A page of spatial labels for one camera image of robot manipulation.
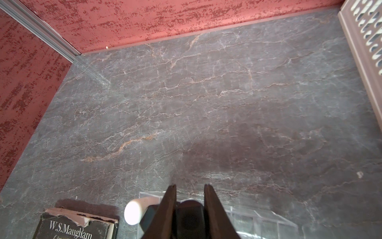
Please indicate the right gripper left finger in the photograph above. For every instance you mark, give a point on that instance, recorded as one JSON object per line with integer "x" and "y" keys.
{"x": 161, "y": 225}

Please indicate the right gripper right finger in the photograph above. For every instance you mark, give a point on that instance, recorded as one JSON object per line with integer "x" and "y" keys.
{"x": 220, "y": 226}

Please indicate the white lip balm tube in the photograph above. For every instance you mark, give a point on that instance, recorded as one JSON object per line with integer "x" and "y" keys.
{"x": 136, "y": 208}

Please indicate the white file organizer rack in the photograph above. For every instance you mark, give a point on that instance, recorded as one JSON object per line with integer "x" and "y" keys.
{"x": 361, "y": 22}

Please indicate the black Maugham book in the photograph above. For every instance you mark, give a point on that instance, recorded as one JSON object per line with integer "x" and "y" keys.
{"x": 57, "y": 223}

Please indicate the left corner aluminium profile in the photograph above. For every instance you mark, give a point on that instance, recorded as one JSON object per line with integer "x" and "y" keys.
{"x": 19, "y": 12}

